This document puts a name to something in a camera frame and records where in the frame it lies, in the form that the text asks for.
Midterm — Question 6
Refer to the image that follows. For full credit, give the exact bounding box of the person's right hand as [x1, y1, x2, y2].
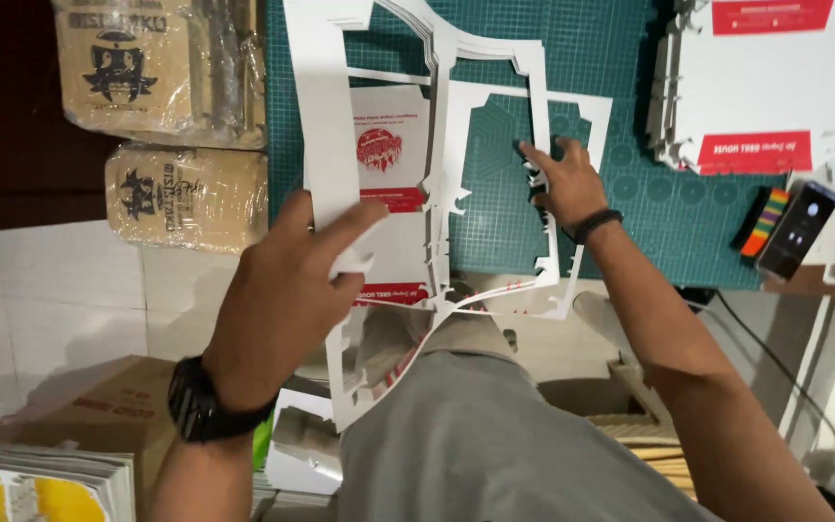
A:
[518, 135, 610, 233]

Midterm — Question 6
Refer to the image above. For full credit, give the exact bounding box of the person's left hand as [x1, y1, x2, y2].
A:
[200, 188, 390, 416]

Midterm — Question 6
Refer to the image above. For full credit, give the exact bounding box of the single white cardboard offcut frame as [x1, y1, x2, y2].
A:
[441, 80, 615, 321]

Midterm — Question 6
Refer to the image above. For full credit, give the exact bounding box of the stack of white cardboard frames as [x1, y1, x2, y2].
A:
[283, 0, 564, 434]

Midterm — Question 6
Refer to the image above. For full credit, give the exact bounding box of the black wrist watch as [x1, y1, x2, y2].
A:
[167, 354, 278, 444]

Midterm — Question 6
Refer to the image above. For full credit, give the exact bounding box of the white cardboard sheet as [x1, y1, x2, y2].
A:
[264, 387, 344, 497]

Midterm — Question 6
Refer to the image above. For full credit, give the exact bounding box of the green cutting mat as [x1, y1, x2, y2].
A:
[265, 0, 790, 291]

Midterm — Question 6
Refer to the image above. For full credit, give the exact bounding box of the small wrapped brown box pack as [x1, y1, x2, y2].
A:
[104, 141, 271, 255]

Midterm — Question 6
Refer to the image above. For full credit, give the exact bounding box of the brown cardboard carton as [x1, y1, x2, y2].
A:
[0, 354, 181, 501]

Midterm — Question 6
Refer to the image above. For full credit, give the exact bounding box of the rainbow striped band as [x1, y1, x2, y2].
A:
[730, 186, 792, 259]

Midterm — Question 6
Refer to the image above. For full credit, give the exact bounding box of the white box blank red print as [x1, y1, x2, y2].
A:
[348, 85, 433, 307]

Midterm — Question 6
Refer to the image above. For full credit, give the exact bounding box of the pile of die-cut box blanks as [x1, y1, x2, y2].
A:
[645, 0, 835, 177]

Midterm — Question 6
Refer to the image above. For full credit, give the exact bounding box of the black smartphone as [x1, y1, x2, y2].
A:
[756, 180, 835, 283]

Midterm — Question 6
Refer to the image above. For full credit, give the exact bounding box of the person's grey clothing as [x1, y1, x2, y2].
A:
[336, 315, 719, 522]

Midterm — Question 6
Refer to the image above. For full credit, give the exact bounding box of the stack of wooden slats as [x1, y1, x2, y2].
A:
[583, 412, 701, 503]

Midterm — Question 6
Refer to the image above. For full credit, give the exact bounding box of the large wrapped brown box pack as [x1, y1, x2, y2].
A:
[51, 0, 268, 151]

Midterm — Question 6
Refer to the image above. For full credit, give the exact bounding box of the stack of printed yellow sheets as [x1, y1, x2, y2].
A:
[0, 442, 137, 522]

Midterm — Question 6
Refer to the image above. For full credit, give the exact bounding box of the dark brown cabinet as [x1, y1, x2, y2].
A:
[0, 0, 126, 235]

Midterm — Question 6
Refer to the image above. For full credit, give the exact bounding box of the black wrist bracelet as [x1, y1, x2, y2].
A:
[572, 208, 625, 245]

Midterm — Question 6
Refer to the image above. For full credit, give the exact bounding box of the black cable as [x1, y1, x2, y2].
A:
[677, 286, 835, 476]

